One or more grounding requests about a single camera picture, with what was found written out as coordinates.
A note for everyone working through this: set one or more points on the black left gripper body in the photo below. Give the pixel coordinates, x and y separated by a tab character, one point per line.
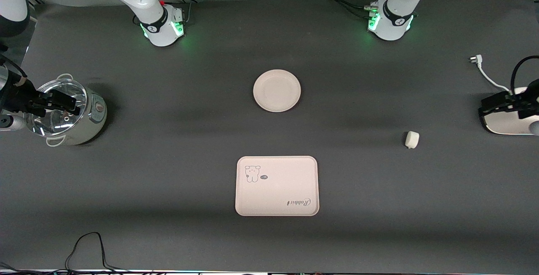
510	102

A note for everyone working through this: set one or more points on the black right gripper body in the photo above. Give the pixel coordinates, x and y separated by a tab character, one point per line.
17	97

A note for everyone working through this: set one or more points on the small white bun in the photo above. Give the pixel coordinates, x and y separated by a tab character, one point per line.
411	139

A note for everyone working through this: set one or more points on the round cream plate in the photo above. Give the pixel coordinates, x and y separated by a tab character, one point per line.
277	91

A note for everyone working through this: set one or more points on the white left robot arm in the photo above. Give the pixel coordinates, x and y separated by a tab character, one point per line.
396	18

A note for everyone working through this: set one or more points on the cream rabbit print tray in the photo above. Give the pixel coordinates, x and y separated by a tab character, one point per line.
278	190

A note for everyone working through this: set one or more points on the white rounded appliance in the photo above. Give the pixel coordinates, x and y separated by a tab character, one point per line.
505	125

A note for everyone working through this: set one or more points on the glass pot lid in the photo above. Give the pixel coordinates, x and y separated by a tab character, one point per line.
54	125

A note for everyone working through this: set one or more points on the steel pot with glass lid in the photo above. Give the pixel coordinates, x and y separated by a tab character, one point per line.
90	123

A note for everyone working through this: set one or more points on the dark grey table cloth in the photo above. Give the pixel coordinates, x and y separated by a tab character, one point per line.
269	35

